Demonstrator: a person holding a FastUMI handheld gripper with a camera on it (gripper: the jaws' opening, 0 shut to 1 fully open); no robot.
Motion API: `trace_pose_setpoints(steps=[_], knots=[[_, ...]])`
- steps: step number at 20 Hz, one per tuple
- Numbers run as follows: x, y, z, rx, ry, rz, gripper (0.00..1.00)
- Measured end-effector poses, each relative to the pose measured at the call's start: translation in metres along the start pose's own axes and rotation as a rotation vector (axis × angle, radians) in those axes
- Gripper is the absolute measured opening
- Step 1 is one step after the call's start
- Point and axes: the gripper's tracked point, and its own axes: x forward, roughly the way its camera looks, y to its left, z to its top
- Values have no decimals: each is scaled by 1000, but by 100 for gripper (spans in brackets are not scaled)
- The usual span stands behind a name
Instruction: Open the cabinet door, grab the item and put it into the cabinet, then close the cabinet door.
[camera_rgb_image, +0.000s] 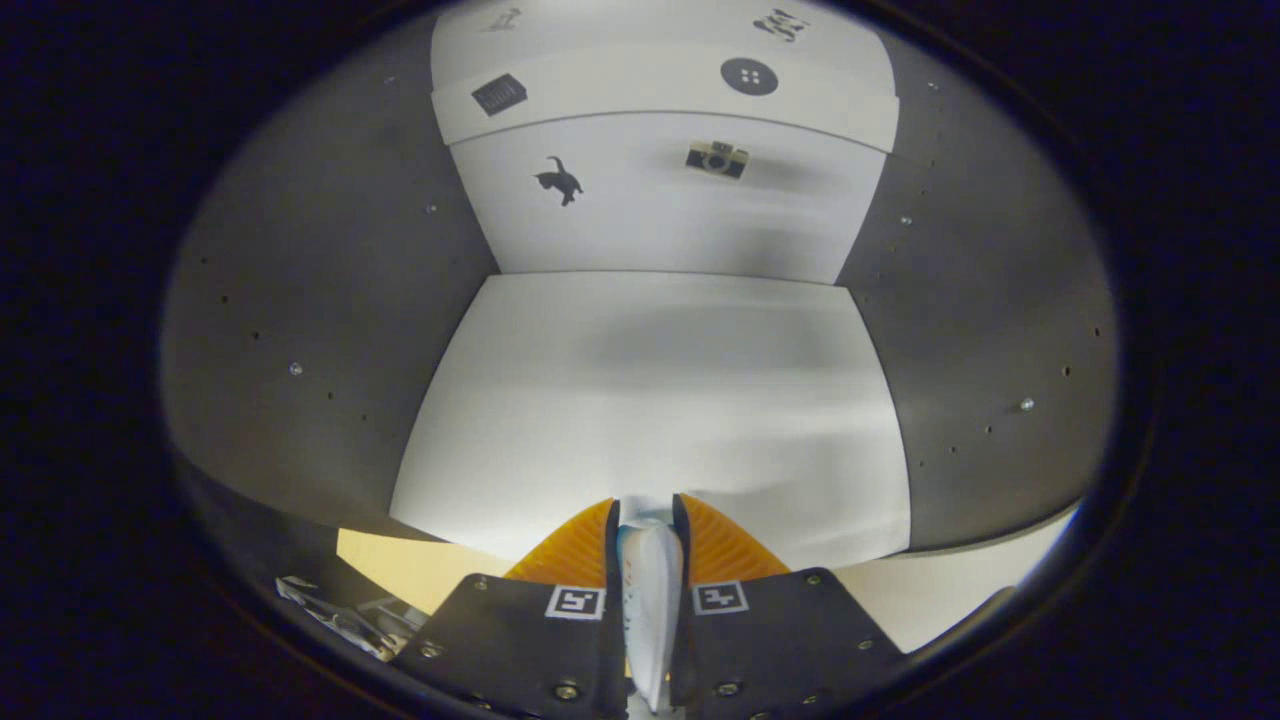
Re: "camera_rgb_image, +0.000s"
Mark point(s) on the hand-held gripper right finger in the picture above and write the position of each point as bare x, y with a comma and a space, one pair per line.
683, 650

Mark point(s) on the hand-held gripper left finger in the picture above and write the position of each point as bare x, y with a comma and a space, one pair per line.
613, 650

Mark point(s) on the white and blue tube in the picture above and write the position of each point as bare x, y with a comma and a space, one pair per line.
650, 600

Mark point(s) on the white cabinet shelf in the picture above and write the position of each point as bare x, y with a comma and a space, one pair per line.
650, 400

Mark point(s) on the grey floor clutter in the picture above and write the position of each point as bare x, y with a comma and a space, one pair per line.
340, 620

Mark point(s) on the grey cabinet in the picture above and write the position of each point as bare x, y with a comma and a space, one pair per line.
320, 300

